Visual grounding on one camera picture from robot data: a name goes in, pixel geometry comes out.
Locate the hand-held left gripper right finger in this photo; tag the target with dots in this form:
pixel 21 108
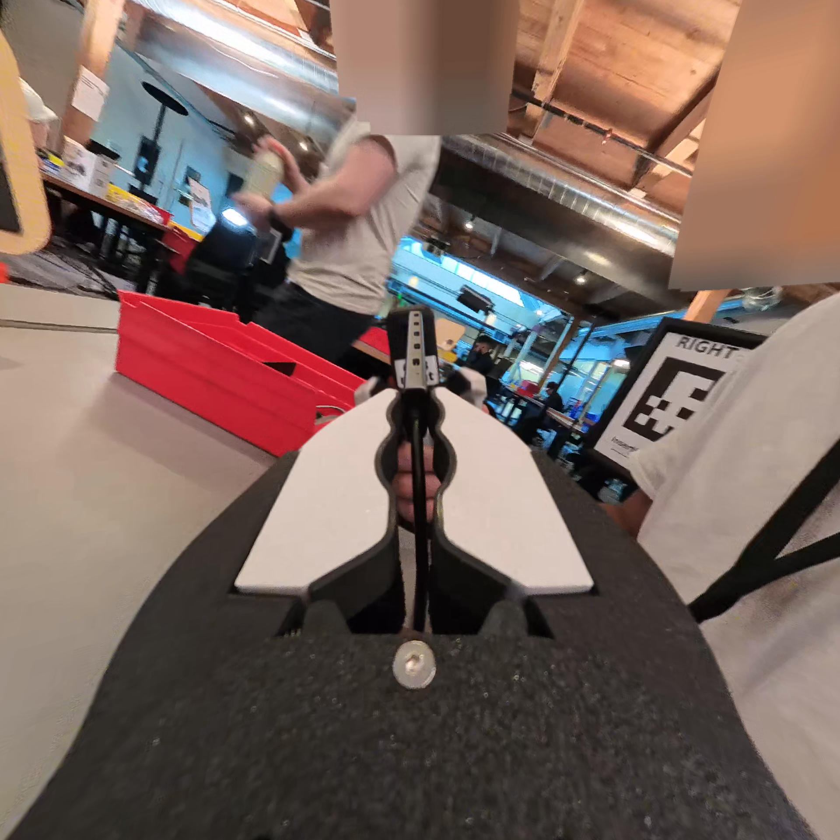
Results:
pixel 512 512

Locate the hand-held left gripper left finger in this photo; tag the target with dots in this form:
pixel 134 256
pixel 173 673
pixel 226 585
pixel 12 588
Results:
pixel 328 512

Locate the red storage bin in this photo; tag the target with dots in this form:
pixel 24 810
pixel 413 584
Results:
pixel 216 394

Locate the person's right forearm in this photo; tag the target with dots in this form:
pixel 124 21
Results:
pixel 623 515

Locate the grey desk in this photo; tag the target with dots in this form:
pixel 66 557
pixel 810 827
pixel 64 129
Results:
pixel 98 492

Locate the person's right hand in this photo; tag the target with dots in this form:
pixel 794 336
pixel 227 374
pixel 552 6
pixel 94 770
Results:
pixel 401 485

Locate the black white marker sign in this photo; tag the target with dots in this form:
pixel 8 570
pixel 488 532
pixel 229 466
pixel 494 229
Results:
pixel 676 394

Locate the pale bottle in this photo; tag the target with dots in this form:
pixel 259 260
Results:
pixel 262 174

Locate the person's white shirt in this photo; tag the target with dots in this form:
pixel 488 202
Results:
pixel 754 459

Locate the book stand with black board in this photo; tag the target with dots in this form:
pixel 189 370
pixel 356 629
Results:
pixel 26 164

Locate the silver ventilation duct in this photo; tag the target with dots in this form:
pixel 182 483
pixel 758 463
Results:
pixel 558 190

